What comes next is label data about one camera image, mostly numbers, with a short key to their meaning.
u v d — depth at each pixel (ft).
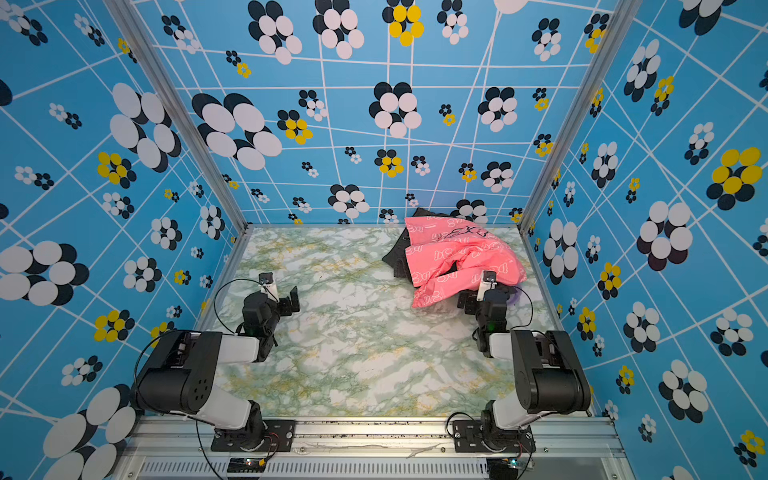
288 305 2.78
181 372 1.49
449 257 3.16
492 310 2.33
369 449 2.37
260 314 2.34
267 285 2.59
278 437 2.39
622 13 2.23
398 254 3.65
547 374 1.49
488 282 2.64
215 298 3.46
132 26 2.28
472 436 2.38
